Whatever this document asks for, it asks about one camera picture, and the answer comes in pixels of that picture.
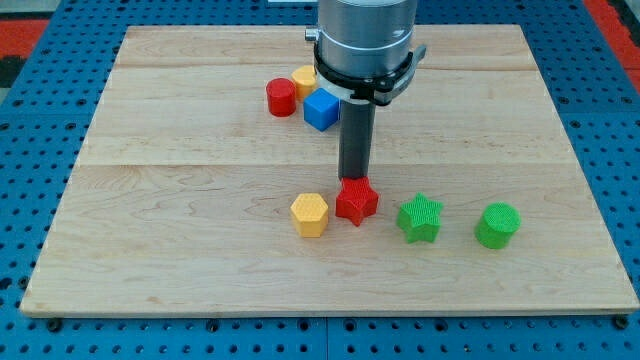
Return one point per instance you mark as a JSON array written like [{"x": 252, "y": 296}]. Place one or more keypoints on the red star block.
[{"x": 356, "y": 200}]

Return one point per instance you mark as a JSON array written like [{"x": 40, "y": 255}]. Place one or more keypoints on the black clamp ring mount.
[{"x": 380, "y": 91}]

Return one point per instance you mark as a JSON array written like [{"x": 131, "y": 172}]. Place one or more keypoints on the blue cube block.
[{"x": 321, "y": 109}]

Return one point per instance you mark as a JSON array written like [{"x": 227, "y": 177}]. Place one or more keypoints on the green star block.
[{"x": 419, "y": 219}]

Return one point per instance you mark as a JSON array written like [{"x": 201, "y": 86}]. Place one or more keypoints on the yellow hexagon block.
[{"x": 309, "y": 214}]

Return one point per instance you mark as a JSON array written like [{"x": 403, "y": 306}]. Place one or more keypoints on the red cylinder block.
[{"x": 281, "y": 97}]

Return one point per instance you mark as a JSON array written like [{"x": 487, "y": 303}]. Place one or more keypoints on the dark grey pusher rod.
[{"x": 356, "y": 130}]

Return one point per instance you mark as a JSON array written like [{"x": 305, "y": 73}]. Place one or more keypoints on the green cylinder block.
[{"x": 497, "y": 225}]

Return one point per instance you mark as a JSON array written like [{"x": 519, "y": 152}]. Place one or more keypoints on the yellow cylinder block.
[{"x": 305, "y": 82}]

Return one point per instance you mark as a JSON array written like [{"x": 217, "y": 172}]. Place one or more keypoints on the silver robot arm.
[{"x": 364, "y": 57}]

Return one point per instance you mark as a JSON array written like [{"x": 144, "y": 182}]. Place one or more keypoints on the wooden board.
[{"x": 179, "y": 202}]

